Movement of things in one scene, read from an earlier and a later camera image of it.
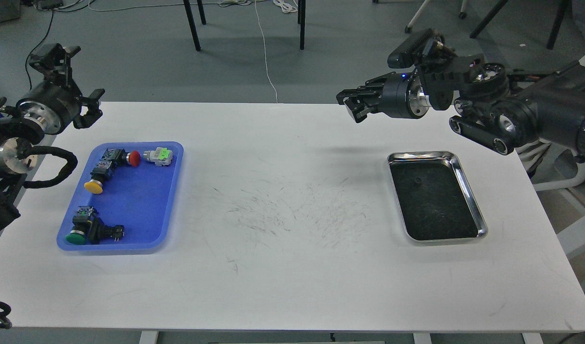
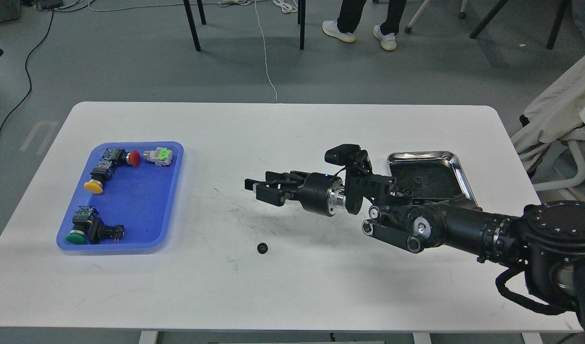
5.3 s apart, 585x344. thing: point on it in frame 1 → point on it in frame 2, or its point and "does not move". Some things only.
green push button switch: x=88 y=229 does not move
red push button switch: x=119 y=156 does not move
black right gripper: x=403 y=97 → x=321 y=193
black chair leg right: x=301 y=13 does not move
